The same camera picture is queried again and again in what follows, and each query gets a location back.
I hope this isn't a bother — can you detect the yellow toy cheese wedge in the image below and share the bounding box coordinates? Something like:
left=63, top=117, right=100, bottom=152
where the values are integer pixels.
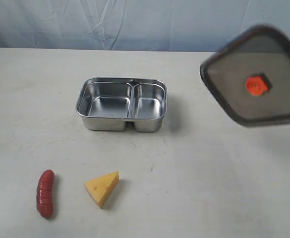
left=84, top=171, right=119, bottom=209

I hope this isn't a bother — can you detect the red toy sausage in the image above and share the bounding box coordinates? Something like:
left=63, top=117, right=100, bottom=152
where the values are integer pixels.
left=36, top=170, right=55, bottom=219

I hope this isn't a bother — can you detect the dark transparent lunch box lid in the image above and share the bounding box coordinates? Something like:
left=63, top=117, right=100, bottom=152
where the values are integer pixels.
left=200, top=25, right=290, bottom=127

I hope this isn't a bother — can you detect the stainless steel lunch box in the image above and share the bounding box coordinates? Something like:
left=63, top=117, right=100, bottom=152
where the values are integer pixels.
left=76, top=77, right=168, bottom=132

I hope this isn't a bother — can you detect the blue wrinkled backdrop cloth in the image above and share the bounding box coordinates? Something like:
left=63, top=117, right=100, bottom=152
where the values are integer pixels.
left=0, top=0, right=290, bottom=52

